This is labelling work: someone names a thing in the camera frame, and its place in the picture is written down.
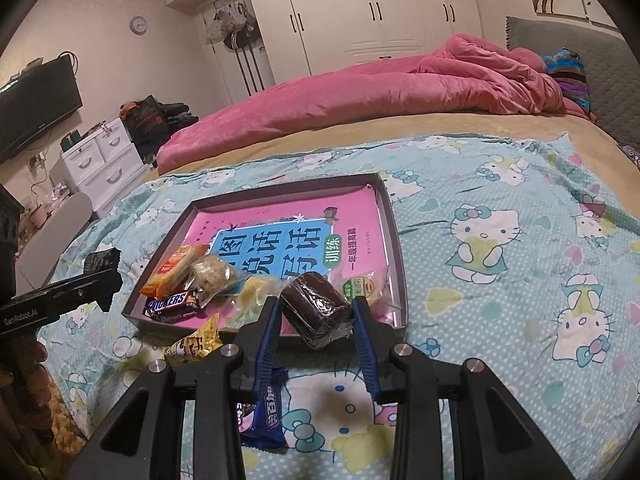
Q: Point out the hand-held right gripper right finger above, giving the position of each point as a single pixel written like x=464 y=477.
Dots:
x=367 y=350

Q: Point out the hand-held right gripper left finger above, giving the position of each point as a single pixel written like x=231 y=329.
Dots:
x=265 y=350

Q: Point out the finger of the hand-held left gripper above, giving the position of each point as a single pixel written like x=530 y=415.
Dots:
x=80 y=292

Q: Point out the dark snack packet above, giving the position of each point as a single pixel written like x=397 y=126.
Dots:
x=102 y=260

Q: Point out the yellow pastry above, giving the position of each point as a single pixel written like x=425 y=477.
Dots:
x=252 y=295

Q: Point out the chocolate roll cake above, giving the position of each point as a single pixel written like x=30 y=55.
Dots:
x=312 y=310

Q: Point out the dark grey shallow tray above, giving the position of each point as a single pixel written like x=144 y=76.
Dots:
x=285 y=194

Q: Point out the person's left hand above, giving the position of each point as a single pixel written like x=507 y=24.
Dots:
x=37 y=360

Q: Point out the green-label wrapped pastry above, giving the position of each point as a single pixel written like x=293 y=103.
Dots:
x=362 y=287

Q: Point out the grey chair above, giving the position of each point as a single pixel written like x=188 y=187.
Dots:
x=55 y=235

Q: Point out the blue pink cookie packet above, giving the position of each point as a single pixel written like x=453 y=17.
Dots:
x=270 y=420

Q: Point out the gold snack packet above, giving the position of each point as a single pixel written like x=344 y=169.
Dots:
x=192 y=345

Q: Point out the brown chocolate bar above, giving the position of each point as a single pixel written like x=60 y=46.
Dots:
x=170 y=305

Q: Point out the rice crisp snack in wrapper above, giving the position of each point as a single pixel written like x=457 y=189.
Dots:
x=212 y=272

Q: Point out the orange snack packet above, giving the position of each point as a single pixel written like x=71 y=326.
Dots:
x=172 y=270

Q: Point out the white drawer chest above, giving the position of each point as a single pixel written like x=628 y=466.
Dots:
x=100 y=165

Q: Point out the pink book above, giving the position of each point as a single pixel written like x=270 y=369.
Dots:
x=240 y=217

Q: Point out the printed cartoon cat blanket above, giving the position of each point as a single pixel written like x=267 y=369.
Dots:
x=500 y=310

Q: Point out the dark green container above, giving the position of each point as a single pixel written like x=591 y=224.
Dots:
x=70 y=141

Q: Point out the pile of dark clothes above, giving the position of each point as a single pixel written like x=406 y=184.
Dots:
x=150 y=120

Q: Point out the black television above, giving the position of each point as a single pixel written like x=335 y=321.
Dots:
x=35 y=110

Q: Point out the bed with tan sheet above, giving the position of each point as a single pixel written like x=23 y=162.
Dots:
x=450 y=124

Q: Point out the pink duvet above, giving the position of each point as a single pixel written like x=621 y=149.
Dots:
x=350 y=95

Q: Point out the hanging dark hat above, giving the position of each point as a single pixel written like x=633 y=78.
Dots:
x=241 y=40

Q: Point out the hanging light bag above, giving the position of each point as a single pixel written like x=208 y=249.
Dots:
x=229 y=17

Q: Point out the striped colourful cloth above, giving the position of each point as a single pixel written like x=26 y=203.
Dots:
x=567 y=77

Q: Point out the white wardrobe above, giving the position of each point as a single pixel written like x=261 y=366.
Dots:
x=350 y=5

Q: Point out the grey quilted headboard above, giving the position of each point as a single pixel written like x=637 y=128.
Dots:
x=610 y=70

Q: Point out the round wall clock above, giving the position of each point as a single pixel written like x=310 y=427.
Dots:
x=138 y=25

